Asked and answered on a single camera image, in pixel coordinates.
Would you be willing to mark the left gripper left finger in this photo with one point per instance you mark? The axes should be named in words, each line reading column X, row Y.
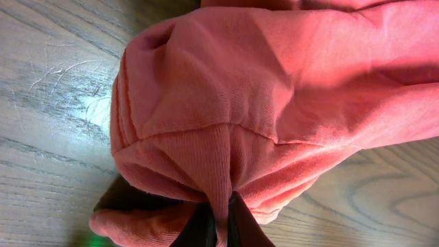
column 200, row 230

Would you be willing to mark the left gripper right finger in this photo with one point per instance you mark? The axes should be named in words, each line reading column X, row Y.
column 243, row 229

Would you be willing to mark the red orange t-shirt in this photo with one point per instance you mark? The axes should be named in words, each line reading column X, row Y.
column 261, row 98

